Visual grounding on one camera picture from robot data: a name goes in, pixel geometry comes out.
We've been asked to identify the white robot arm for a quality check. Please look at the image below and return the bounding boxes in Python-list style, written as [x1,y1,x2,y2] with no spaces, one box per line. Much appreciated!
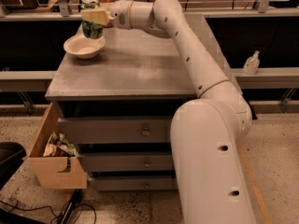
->
[81,0,257,224]

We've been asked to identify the black cable on floor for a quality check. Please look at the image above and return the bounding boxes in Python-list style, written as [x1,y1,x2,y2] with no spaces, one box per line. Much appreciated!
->
[0,199,98,224]

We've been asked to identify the snack bags in wooden box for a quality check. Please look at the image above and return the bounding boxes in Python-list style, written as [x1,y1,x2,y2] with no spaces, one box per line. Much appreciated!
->
[43,132,78,157]

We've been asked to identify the green soda can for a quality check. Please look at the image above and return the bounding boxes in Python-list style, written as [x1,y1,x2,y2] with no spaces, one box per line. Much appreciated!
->
[80,0,103,39]

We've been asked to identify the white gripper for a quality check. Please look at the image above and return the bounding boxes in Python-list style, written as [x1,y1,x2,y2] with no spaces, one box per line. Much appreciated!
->
[81,0,133,30]

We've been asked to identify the top grey drawer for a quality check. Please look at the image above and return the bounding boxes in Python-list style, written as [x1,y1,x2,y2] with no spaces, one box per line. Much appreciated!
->
[58,117,171,144]

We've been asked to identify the black power strip on floor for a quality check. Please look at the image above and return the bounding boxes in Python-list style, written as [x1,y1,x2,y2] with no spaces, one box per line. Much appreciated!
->
[57,189,82,224]

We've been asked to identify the middle grey drawer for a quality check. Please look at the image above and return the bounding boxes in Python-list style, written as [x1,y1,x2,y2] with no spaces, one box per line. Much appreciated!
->
[78,152,174,173]

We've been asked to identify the white paper bowl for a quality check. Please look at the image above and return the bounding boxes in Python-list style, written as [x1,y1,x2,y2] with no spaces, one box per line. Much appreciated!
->
[64,34,106,59]

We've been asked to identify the wooden side drawer box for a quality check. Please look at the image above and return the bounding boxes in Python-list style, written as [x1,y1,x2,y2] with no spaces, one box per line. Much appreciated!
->
[29,105,87,189]

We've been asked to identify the grey drawer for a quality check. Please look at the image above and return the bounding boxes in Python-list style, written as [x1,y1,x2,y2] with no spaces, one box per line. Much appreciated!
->
[78,152,174,173]
[89,175,178,191]
[58,117,171,144]

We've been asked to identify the black object at left edge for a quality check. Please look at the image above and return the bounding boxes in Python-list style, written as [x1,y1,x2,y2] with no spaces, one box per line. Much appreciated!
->
[0,142,26,189]

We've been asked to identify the orange soda can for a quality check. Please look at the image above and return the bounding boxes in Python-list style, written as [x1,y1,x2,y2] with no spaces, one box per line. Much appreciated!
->
[98,0,112,28]

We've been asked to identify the grey drawer cabinet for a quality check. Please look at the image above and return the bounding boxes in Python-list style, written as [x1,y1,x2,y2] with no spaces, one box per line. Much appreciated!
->
[46,28,196,180]

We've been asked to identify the bottom grey drawer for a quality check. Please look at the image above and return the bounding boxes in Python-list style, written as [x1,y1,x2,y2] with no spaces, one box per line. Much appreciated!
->
[89,175,178,191]

